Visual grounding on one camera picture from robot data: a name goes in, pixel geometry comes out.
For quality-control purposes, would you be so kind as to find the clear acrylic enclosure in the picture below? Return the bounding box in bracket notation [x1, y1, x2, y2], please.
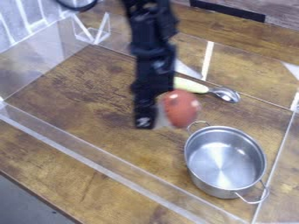
[0, 0, 299, 224]

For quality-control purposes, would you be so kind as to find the black baseboard strip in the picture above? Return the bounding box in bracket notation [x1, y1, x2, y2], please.
[190, 0, 267, 23]

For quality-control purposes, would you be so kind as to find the silver pot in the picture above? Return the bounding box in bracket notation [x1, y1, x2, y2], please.
[183, 121, 270, 205]

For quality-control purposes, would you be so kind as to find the green handled metal spoon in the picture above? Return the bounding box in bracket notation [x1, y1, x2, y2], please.
[174, 77, 241, 103]

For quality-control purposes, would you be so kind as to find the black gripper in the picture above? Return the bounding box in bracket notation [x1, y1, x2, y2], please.
[131, 44, 177, 130]

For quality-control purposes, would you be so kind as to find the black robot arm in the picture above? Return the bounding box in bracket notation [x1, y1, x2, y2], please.
[122, 0, 178, 130]

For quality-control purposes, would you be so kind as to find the red plush mushroom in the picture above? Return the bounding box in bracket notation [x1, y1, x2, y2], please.
[154, 89, 202, 129]

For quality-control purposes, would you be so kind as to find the black cable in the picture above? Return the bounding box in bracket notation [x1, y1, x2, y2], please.
[56, 0, 99, 12]

